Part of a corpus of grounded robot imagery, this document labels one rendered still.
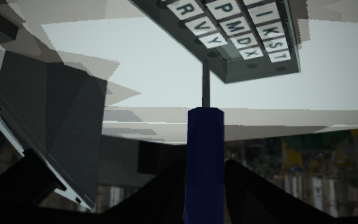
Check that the dark blue stylus with grey tip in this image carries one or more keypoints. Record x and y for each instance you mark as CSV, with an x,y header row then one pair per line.
x,y
204,202

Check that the keyboard with white letter keys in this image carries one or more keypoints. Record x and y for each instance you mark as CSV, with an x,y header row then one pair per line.
x,y
244,40

